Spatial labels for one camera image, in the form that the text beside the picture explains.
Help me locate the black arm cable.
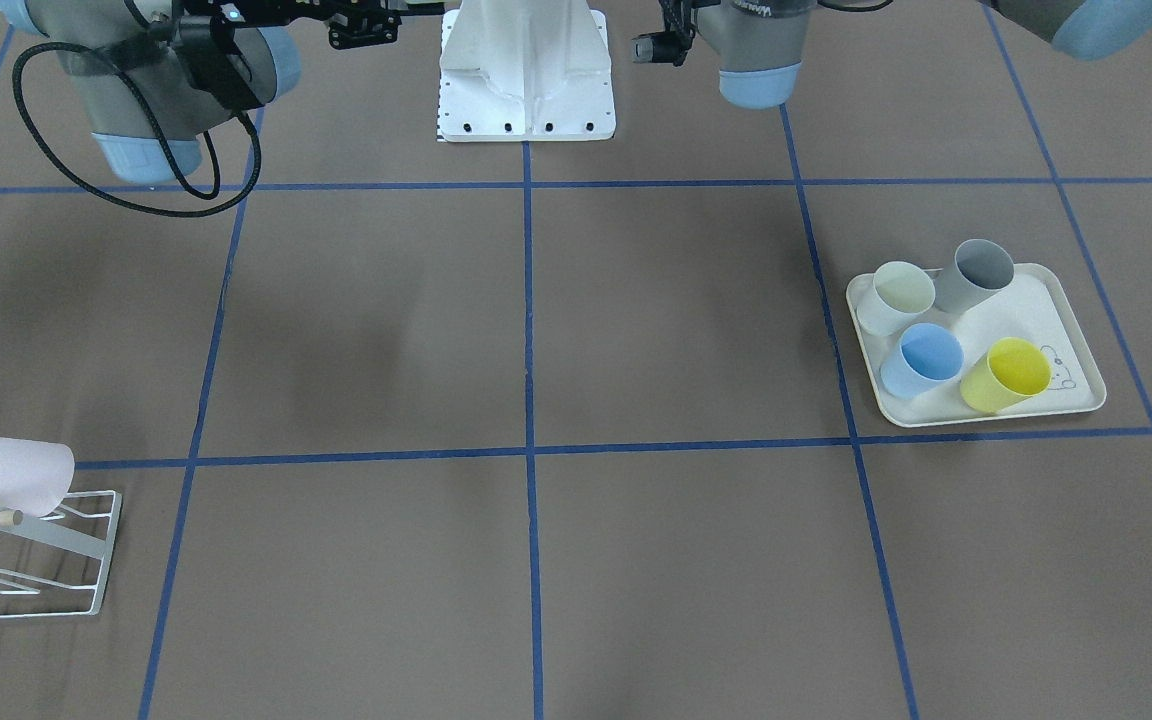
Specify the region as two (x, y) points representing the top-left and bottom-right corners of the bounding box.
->
(12, 40), (263, 219)

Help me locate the pink plastic cup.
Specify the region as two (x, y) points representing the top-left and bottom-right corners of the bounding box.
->
(0, 437), (76, 518)

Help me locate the pale green plastic cup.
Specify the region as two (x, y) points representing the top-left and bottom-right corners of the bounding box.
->
(856, 262), (935, 338)

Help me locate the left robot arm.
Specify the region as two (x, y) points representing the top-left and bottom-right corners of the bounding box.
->
(689, 1), (1152, 109)

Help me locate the grey plastic cup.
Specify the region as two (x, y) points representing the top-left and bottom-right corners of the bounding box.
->
(933, 238), (1015, 314)

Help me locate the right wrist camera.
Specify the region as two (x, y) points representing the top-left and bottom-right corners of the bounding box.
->
(170, 15), (265, 113)

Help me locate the blue plastic cup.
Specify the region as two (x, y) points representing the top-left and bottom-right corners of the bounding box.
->
(879, 323), (964, 397)

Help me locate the yellow plastic cup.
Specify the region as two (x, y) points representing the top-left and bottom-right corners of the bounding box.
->
(958, 338), (1052, 414)

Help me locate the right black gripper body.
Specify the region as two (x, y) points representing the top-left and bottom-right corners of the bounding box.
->
(180, 1), (401, 29)

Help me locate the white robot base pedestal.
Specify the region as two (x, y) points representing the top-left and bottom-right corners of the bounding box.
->
(435, 1), (617, 143)

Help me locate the cream plastic tray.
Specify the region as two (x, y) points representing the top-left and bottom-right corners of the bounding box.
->
(846, 263), (1107, 429)

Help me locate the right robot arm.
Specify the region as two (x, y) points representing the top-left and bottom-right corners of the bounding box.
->
(0, 1), (445, 184)

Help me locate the white wire cup rack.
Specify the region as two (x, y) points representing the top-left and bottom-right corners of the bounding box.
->
(0, 488), (124, 623)

